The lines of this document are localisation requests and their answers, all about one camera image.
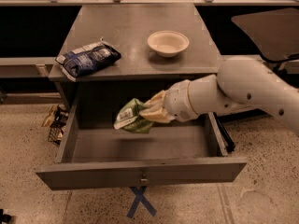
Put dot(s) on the blue tape cross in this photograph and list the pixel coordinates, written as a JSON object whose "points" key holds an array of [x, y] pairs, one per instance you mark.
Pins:
{"points": [[140, 198]]}

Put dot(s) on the white paper bowl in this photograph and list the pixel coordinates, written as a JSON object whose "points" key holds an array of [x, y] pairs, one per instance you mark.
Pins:
{"points": [[168, 43]]}

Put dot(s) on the grey open top drawer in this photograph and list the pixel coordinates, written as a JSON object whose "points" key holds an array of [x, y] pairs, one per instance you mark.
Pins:
{"points": [[93, 154]]}

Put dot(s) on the green jalapeno chip bag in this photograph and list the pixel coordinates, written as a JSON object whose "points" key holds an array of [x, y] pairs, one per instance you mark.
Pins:
{"points": [[130, 120]]}

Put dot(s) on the black table leg frame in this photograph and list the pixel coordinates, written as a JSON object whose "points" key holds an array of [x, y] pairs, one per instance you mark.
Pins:
{"points": [[225, 118]]}

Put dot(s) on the black object floor corner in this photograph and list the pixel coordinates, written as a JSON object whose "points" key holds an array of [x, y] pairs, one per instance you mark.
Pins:
{"points": [[4, 218]]}

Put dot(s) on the black wire basket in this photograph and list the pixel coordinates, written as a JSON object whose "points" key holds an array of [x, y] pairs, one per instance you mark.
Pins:
{"points": [[56, 121]]}

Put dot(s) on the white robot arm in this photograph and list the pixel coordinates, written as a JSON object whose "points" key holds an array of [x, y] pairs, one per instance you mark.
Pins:
{"points": [[238, 83]]}

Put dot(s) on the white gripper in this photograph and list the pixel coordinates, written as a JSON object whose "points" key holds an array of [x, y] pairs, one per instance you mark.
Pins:
{"points": [[177, 101]]}

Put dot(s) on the brass drawer knob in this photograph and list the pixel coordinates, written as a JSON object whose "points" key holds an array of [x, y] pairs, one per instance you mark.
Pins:
{"points": [[144, 180]]}

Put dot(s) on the grey wooden cabinet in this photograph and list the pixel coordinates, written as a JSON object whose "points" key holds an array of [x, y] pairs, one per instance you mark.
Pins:
{"points": [[140, 71]]}

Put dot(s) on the blue chip bag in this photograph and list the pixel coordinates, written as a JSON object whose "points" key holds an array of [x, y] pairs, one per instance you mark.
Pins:
{"points": [[87, 59]]}

